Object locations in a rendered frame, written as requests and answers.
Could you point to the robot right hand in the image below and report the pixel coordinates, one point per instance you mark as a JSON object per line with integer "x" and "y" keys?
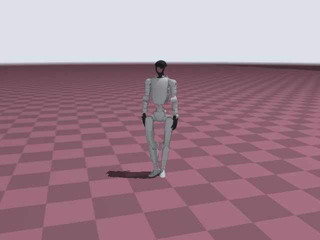
{"x": 143, "y": 118}

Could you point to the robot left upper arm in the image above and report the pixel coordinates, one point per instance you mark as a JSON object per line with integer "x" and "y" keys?
{"x": 173, "y": 90}

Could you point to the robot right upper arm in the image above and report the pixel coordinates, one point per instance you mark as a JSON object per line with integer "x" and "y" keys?
{"x": 147, "y": 90}

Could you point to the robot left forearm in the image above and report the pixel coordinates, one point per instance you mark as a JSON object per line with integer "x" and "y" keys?
{"x": 175, "y": 109}

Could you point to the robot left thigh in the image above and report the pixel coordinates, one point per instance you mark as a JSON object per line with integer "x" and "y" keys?
{"x": 167, "y": 131}

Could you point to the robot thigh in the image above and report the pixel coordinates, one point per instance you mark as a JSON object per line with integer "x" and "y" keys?
{"x": 149, "y": 131}
{"x": 167, "y": 131}

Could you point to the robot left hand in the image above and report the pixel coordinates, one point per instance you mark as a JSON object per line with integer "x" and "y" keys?
{"x": 174, "y": 123}

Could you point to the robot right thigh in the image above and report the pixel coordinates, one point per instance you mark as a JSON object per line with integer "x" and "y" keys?
{"x": 149, "y": 131}

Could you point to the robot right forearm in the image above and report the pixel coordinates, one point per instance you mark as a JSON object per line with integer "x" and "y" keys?
{"x": 144, "y": 107}

